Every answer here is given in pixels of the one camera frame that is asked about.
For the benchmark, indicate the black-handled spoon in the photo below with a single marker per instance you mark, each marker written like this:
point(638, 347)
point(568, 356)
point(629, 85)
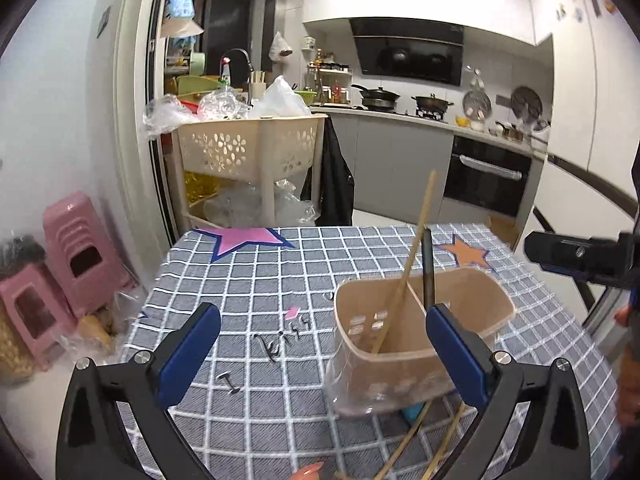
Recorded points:
point(428, 269)

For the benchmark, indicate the cardboard box on floor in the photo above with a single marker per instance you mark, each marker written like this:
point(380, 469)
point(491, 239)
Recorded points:
point(505, 229)

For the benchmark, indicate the bamboo chopstick blue end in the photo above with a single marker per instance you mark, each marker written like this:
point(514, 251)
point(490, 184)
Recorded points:
point(404, 442)

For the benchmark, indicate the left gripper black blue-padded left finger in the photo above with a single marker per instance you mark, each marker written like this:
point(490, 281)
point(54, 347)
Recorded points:
point(92, 439)

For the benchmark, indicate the beige plastic utensil holder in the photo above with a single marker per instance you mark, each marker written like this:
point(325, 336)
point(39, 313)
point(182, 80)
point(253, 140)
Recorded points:
point(425, 334)

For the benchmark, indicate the grey checkered tablecloth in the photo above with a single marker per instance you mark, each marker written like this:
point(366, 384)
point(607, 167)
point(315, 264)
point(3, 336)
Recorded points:
point(322, 357)

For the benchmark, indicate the pink plastic stool short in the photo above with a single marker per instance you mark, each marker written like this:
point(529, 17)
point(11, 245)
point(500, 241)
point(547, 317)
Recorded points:
point(38, 310)

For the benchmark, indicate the pink plastic stool tall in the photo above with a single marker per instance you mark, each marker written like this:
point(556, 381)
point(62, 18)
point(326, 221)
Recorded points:
point(80, 255)

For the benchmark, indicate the person's right hand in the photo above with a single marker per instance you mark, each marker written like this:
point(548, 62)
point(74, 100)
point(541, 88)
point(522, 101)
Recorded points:
point(628, 390)

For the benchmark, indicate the person's left hand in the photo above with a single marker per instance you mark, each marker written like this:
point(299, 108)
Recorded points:
point(308, 472)

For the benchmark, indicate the black wok on stove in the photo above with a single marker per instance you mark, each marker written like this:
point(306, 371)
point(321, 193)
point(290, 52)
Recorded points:
point(377, 98)

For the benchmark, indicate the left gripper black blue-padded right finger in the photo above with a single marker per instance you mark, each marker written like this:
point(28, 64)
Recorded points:
point(553, 442)

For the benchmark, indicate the black built-in oven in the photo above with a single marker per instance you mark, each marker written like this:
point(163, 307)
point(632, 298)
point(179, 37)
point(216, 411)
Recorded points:
point(486, 176)

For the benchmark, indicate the black range hood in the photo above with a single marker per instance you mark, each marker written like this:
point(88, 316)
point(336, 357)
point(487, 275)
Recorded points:
point(410, 48)

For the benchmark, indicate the beige perforated storage cart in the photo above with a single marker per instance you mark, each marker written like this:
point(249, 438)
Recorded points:
point(257, 151)

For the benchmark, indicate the black pot on stove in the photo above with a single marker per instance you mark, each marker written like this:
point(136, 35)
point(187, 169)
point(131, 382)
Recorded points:
point(432, 104)

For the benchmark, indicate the black hanging garment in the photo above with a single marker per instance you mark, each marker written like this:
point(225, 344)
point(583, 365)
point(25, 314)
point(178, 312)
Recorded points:
point(329, 183)

